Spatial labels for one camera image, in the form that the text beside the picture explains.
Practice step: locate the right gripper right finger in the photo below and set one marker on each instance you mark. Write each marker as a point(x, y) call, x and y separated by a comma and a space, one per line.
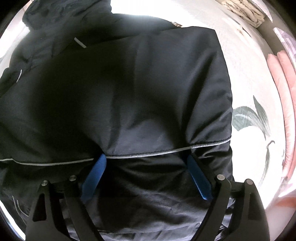
point(248, 220)

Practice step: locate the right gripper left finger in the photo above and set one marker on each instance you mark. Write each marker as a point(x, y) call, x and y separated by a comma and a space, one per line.
point(46, 220)

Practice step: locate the black jacket with grey piping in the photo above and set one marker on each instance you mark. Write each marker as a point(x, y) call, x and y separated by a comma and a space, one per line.
point(148, 95)

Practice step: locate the floral bed sheet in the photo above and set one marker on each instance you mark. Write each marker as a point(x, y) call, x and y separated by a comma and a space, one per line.
point(257, 127)

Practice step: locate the pink folded quilt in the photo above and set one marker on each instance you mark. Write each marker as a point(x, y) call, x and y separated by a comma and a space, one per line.
point(283, 74)

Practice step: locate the pink patterned pillow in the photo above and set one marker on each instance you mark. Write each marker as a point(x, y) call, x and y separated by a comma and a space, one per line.
point(288, 42)

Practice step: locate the beige folded quilt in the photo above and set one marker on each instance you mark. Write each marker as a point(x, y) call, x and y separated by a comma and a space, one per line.
point(246, 10)

